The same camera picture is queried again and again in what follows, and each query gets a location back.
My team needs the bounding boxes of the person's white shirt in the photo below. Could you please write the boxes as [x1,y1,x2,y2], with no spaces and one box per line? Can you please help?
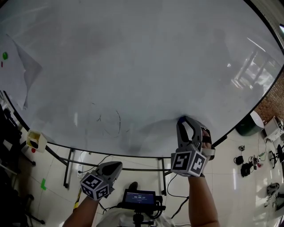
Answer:
[95,207,176,227]

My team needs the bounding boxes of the black floor cable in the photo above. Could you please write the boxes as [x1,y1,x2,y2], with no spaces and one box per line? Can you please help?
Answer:
[166,172,189,219]

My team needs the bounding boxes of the long yellow black hazard tape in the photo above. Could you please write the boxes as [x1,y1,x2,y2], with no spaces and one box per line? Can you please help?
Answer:
[73,188,83,209]

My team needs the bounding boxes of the small black display screen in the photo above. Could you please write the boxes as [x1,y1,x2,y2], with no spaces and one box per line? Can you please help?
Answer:
[122,189,166,214]

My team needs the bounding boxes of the white metal cabinet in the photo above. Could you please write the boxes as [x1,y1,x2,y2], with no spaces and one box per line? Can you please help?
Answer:
[263,116,284,142]

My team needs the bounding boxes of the tangled floor cables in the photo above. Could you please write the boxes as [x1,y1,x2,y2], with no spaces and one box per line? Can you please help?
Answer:
[248,152,266,171]

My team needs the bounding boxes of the dark green bin white lid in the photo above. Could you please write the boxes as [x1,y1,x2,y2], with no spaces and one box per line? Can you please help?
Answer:
[234,110,265,137]

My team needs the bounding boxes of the black metal stand frame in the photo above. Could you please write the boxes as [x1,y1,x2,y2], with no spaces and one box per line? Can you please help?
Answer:
[43,141,177,197]

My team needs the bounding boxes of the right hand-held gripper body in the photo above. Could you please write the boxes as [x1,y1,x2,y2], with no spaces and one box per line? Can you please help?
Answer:
[170,142,216,178]

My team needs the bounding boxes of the person's left forearm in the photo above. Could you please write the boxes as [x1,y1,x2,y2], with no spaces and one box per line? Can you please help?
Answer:
[63,195,101,227]

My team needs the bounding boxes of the black swivel office chair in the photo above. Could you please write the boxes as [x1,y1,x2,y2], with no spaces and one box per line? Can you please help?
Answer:
[269,143,284,169]

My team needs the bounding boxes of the person's right forearm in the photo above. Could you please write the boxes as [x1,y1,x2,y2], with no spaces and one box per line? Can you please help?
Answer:
[187,174,221,227]

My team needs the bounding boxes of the small black floor bag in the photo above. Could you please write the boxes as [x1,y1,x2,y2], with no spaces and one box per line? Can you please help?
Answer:
[233,155,245,166]

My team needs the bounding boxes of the cream plastic tray box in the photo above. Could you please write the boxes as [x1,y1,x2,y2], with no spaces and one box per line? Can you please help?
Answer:
[26,129,47,154]

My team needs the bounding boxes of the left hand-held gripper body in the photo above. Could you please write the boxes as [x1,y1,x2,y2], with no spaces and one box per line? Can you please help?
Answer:
[79,169,116,201]

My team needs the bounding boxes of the black chest mount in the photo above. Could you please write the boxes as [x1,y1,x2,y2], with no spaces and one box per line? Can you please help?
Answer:
[132,212,154,227]

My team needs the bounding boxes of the grey helmet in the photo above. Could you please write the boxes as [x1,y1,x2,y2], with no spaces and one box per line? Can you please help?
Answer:
[266,182,280,197]

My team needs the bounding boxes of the person's right hand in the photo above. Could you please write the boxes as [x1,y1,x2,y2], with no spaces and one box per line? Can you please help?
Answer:
[200,126,213,153]

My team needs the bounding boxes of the large white whiteboard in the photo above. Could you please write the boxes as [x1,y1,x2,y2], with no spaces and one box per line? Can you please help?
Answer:
[0,0,284,159]

